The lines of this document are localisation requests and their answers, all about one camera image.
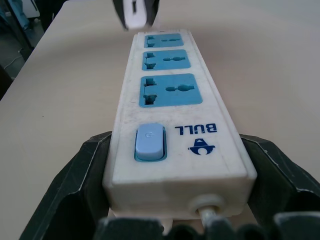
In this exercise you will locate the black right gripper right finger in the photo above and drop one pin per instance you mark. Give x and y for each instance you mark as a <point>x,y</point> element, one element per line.
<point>280,182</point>

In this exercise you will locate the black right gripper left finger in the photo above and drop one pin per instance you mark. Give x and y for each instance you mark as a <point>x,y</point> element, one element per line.
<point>72,180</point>

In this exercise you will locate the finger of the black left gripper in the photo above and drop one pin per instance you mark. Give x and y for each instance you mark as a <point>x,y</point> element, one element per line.
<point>152,11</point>
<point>119,11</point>

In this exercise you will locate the white charger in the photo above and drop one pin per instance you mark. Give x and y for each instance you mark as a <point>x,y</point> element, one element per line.
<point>136,15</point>

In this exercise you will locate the white blue-socket power strip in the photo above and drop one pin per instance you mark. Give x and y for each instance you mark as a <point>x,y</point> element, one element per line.
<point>175,120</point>

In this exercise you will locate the blue cloth object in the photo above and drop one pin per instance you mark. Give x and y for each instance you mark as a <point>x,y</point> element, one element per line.
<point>15,12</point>

